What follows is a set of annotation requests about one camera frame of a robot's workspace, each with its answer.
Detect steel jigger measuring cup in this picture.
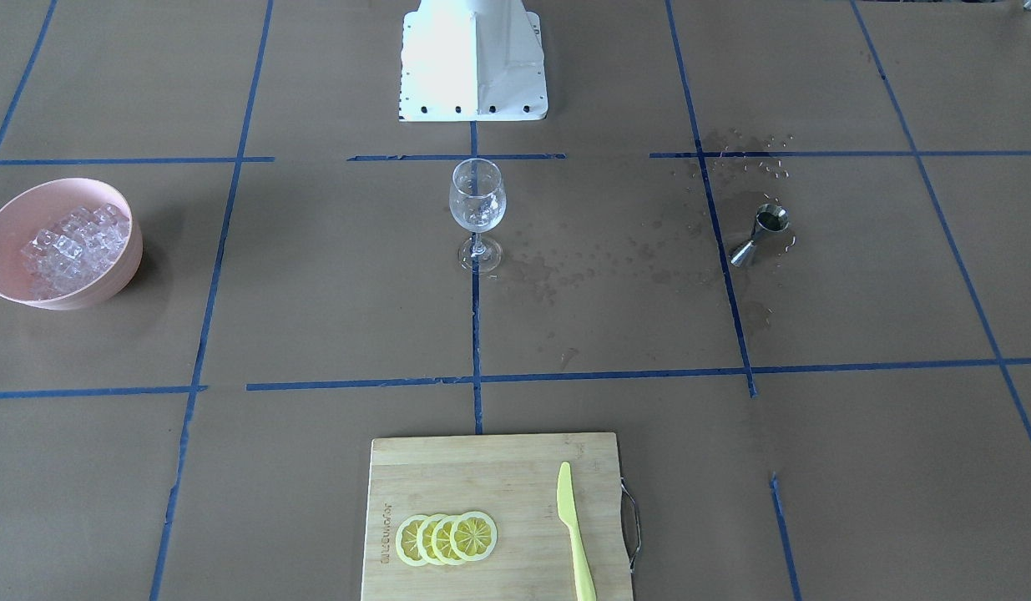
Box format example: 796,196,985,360
728,203,791,267

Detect clear wine glass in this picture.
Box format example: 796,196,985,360
448,159,507,274

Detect pile of clear ice cubes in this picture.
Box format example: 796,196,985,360
20,203,131,300

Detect bamboo cutting board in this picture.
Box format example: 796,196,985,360
360,432,634,600

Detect yellow plastic knife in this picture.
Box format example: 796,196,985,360
556,462,598,600

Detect pink bowl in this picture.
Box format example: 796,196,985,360
0,178,144,311

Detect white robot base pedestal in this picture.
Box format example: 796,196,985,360
398,1,548,123

